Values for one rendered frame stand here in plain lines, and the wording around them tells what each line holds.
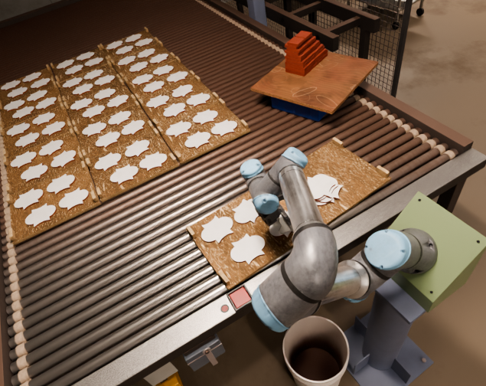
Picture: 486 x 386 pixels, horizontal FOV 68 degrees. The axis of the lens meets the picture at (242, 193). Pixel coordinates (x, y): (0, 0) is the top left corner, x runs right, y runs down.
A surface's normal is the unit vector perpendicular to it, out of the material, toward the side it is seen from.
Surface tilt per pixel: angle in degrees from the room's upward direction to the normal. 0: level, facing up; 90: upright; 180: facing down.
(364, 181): 0
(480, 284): 0
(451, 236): 45
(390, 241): 38
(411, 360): 0
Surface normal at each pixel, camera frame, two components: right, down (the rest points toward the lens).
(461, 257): -0.71, -0.14
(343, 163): -0.16, -0.67
